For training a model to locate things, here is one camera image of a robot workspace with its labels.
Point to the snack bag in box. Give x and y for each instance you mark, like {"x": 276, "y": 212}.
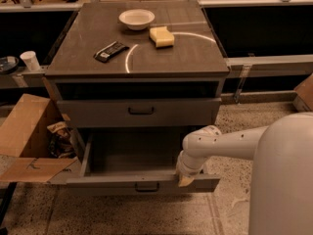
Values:
{"x": 60, "y": 146}

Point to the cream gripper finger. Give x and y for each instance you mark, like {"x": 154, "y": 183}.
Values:
{"x": 185, "y": 181}

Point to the brown cardboard box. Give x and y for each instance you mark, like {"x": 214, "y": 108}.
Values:
{"x": 24, "y": 138}

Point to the cardboard box at right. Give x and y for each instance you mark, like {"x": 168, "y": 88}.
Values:
{"x": 303, "y": 101}

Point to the white paper cup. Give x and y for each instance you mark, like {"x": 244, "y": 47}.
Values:
{"x": 30, "y": 60}

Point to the white bowl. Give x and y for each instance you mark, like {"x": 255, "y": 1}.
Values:
{"x": 137, "y": 19}

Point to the grey drawer cabinet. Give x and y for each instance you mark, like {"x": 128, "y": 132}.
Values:
{"x": 193, "y": 68}

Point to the dark round lid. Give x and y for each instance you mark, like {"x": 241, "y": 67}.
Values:
{"x": 8, "y": 64}

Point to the grey drawer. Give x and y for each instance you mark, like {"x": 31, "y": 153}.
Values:
{"x": 137, "y": 113}
{"x": 135, "y": 161}

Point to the black snack bar wrapper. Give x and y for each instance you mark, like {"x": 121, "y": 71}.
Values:
{"x": 110, "y": 51}

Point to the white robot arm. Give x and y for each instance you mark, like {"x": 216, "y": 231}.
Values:
{"x": 281, "y": 190}

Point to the grey top drawer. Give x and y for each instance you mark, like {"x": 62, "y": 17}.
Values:
{"x": 137, "y": 113}

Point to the yellow sponge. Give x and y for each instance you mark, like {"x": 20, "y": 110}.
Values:
{"x": 161, "y": 36}

